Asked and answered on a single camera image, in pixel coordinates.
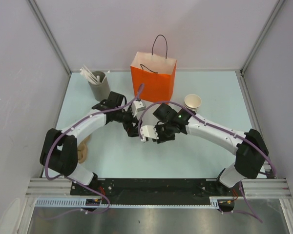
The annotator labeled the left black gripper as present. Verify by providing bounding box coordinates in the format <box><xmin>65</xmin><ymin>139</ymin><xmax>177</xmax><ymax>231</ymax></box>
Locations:
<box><xmin>114</xmin><ymin>106</ymin><xmax>142</xmax><ymax>137</ymax></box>

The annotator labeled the orange paper bag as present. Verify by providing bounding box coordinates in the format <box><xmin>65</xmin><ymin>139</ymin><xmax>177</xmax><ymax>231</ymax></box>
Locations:
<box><xmin>130</xmin><ymin>42</ymin><xmax>177</xmax><ymax>102</ymax></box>

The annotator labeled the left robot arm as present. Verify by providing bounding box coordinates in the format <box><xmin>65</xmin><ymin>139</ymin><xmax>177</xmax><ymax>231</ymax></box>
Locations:
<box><xmin>40</xmin><ymin>92</ymin><xmax>145</xmax><ymax>195</ymax></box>

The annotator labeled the stack of brown paper cups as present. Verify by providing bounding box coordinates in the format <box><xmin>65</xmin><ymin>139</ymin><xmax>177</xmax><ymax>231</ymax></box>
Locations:
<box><xmin>184</xmin><ymin>94</ymin><xmax>202</xmax><ymax>113</ymax></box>

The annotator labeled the grey cylindrical straw holder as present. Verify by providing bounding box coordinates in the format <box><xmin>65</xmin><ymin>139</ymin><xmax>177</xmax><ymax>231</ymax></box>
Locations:
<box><xmin>88</xmin><ymin>71</ymin><xmax>110</xmax><ymax>102</ymax></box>

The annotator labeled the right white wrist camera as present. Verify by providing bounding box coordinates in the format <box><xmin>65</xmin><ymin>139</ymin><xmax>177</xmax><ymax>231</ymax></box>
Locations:
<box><xmin>140</xmin><ymin>125</ymin><xmax>159</xmax><ymax>142</ymax></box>

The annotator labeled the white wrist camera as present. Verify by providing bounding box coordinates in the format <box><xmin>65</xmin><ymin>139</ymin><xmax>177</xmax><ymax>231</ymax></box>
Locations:
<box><xmin>131</xmin><ymin>99</ymin><xmax>146</xmax><ymax>117</ymax></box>
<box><xmin>140</xmin><ymin>125</ymin><xmax>159</xmax><ymax>142</ymax></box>

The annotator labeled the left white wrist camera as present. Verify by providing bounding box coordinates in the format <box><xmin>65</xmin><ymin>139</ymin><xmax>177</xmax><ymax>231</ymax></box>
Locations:
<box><xmin>131</xmin><ymin>99</ymin><xmax>146</xmax><ymax>117</ymax></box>

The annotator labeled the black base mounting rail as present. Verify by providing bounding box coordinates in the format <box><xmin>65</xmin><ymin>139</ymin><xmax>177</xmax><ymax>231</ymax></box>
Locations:
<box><xmin>70</xmin><ymin>177</ymin><xmax>245</xmax><ymax>204</ymax></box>

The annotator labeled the white slotted cable duct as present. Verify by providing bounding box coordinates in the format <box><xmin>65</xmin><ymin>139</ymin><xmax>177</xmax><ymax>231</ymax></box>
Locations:
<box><xmin>35</xmin><ymin>196</ymin><xmax>236</xmax><ymax>209</ymax></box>

